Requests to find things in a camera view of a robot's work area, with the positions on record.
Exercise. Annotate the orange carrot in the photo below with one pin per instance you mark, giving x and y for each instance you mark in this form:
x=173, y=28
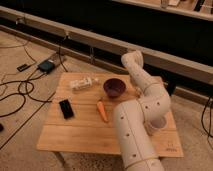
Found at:
x=102, y=111

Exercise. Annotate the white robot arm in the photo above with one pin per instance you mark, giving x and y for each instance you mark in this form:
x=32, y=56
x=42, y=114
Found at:
x=129, y=117

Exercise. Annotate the black smartphone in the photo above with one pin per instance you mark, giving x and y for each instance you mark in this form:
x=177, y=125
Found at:
x=66, y=109

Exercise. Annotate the dark power adapter box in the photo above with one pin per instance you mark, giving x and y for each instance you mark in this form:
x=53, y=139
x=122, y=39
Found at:
x=46, y=66

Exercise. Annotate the dark purple bowl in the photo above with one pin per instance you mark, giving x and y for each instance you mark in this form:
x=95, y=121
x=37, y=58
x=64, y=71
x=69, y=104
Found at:
x=114, y=87

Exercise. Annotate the small black device on floor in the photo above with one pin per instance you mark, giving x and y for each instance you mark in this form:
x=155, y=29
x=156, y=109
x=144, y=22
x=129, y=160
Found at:
x=23, y=67

